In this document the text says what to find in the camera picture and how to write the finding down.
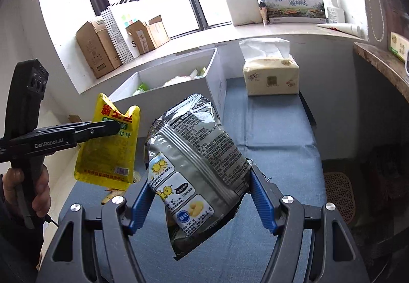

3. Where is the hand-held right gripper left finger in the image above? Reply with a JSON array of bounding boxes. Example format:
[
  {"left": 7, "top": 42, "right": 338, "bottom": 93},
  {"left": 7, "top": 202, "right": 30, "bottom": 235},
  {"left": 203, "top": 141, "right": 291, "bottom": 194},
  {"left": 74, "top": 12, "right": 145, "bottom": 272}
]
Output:
[{"left": 35, "top": 171, "right": 157, "bottom": 283}]

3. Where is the clear wrapped golden snack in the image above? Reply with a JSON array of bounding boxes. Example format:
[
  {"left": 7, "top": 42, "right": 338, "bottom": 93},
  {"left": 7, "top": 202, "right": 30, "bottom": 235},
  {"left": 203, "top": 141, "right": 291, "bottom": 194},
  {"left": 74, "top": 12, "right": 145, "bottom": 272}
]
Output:
[{"left": 101, "top": 185, "right": 125, "bottom": 205}]

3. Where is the grey snack packet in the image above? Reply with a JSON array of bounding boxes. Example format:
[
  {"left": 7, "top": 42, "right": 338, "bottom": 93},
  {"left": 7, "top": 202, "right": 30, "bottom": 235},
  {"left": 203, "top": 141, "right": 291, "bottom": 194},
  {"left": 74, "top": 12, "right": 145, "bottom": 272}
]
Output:
[{"left": 145, "top": 93, "right": 254, "bottom": 262}]

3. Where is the beige window sill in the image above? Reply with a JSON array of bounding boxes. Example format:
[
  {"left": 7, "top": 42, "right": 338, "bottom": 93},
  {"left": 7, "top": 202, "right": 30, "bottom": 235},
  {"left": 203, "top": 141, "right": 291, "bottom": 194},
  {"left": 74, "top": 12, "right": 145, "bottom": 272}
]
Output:
[{"left": 78, "top": 19, "right": 368, "bottom": 95}]

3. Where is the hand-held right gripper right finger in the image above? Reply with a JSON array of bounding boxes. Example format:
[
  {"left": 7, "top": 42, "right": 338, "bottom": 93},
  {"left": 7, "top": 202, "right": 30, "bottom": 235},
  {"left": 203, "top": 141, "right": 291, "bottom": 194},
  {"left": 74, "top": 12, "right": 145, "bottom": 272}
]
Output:
[{"left": 249, "top": 166, "right": 376, "bottom": 283}]

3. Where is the beige tissue pack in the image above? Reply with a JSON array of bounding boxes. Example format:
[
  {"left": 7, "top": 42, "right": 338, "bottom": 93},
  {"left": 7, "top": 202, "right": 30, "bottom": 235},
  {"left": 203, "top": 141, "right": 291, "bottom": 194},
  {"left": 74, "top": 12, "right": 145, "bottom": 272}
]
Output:
[{"left": 238, "top": 37, "right": 300, "bottom": 97}]

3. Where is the landscape printed box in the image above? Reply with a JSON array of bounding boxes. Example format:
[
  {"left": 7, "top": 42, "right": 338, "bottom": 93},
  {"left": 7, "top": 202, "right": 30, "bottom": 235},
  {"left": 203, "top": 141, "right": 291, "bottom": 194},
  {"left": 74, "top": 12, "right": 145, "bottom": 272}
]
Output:
[{"left": 259, "top": 0, "right": 328, "bottom": 23}]

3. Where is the white plastic bottle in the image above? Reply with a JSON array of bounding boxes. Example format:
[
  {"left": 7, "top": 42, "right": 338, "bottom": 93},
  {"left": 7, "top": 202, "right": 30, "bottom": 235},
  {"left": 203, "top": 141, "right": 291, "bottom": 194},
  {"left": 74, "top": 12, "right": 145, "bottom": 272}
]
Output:
[{"left": 326, "top": 0, "right": 346, "bottom": 24}]

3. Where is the white tube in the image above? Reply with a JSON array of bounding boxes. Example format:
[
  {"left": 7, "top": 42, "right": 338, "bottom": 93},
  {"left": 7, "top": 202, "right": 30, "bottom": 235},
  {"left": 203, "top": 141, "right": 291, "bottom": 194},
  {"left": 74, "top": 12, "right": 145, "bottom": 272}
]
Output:
[{"left": 316, "top": 23, "right": 360, "bottom": 36}]

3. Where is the yellow snack packet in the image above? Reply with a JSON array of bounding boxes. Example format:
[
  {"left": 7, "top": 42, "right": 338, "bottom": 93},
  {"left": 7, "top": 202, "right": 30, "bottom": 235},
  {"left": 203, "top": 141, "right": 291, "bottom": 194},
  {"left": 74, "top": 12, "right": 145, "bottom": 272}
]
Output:
[{"left": 74, "top": 93, "right": 141, "bottom": 192}]

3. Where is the white closed box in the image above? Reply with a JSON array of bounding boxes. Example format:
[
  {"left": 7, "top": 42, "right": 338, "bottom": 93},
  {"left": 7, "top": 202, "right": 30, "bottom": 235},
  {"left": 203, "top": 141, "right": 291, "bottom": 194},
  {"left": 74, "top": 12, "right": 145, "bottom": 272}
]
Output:
[{"left": 224, "top": 0, "right": 264, "bottom": 26}]

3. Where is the marble counter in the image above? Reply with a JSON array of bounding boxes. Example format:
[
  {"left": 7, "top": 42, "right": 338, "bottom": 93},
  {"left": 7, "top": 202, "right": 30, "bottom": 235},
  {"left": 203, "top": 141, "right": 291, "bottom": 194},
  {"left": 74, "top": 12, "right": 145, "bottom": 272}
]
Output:
[{"left": 353, "top": 42, "right": 409, "bottom": 105}]

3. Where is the polka dot paper bag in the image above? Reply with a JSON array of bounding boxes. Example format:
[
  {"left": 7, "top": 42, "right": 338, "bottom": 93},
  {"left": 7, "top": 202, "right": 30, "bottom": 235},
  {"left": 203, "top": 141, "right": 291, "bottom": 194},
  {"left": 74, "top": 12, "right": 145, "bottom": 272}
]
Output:
[{"left": 100, "top": 0, "right": 151, "bottom": 63}]

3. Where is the large cardboard box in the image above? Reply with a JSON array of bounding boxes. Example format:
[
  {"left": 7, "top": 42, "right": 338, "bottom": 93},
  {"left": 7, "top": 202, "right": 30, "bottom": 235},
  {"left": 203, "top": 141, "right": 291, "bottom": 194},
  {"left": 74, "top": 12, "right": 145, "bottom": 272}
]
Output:
[{"left": 76, "top": 19, "right": 122, "bottom": 79}]

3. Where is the brown mesh mat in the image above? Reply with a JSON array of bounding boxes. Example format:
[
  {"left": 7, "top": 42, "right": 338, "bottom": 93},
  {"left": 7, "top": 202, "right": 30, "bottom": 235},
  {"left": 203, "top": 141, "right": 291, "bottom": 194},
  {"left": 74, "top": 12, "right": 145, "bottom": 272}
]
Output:
[{"left": 323, "top": 172, "right": 356, "bottom": 226}]

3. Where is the white green-edged snack packet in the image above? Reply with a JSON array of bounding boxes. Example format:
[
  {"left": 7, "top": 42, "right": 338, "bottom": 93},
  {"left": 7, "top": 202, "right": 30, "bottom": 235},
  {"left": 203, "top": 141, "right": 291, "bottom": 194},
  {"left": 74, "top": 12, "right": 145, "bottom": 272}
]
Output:
[{"left": 161, "top": 68, "right": 208, "bottom": 88}]

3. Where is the small cardboard box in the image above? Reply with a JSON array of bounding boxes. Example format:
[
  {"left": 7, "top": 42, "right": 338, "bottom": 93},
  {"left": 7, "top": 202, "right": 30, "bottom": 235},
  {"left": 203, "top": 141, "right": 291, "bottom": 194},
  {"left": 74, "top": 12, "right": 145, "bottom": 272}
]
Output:
[{"left": 126, "top": 15, "right": 171, "bottom": 51}]

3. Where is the green white box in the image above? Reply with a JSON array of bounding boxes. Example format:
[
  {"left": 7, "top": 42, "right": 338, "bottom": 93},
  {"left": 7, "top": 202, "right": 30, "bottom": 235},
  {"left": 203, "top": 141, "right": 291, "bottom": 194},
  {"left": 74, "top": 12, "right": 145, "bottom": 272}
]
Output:
[{"left": 388, "top": 31, "right": 409, "bottom": 63}]

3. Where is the person's left forearm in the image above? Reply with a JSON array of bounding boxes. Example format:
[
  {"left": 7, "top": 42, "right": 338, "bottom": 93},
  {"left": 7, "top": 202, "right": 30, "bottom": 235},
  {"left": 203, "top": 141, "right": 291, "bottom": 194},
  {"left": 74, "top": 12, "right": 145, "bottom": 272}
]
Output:
[{"left": 0, "top": 200, "right": 45, "bottom": 283}]

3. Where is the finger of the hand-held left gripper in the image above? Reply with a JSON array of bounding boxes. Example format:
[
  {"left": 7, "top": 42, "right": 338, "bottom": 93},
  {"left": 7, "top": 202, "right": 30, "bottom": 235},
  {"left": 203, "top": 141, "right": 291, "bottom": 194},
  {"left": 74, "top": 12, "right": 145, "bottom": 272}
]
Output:
[
  {"left": 74, "top": 120, "right": 129, "bottom": 145},
  {"left": 41, "top": 121, "right": 106, "bottom": 134}
]

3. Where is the person's left hand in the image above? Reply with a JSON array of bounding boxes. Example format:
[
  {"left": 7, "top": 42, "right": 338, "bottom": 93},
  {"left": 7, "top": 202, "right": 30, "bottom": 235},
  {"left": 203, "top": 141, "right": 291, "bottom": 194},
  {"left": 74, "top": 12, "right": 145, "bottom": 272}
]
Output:
[{"left": 0, "top": 164, "right": 51, "bottom": 220}]

